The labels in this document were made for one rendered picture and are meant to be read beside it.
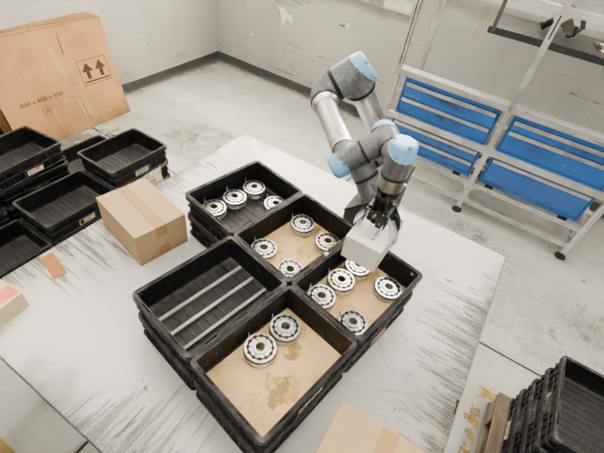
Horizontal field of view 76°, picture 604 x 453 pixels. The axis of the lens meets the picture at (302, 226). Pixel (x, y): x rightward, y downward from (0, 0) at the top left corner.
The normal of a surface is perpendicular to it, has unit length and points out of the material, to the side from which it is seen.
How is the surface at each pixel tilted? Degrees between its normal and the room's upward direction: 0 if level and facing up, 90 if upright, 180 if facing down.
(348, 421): 0
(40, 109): 75
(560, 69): 90
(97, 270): 0
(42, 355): 0
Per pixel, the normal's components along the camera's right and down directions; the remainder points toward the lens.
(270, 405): 0.13, -0.72
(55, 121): 0.84, 0.22
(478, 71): -0.53, 0.54
